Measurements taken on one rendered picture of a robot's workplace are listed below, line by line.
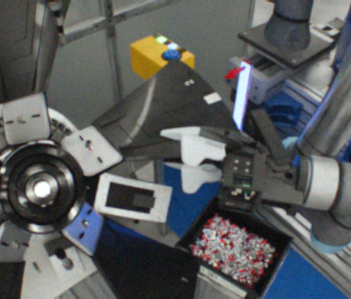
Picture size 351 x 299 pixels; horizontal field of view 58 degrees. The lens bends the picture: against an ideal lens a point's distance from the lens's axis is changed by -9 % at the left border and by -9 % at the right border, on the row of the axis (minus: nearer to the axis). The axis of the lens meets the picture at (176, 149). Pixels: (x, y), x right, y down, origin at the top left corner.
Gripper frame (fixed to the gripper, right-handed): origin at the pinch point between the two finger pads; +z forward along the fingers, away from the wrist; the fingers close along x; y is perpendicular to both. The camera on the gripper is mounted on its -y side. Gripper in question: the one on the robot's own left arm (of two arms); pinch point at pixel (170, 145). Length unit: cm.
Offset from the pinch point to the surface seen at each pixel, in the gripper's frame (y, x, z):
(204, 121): -7.9, 2.8, -3.7
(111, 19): -71, 27, 41
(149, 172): -67, 126, 34
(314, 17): -308, 151, -80
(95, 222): 11.8, 7.6, 9.8
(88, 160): 6.2, -1.3, 10.8
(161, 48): -41.5, 15.3, 13.3
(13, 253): 21.5, 3.7, 18.9
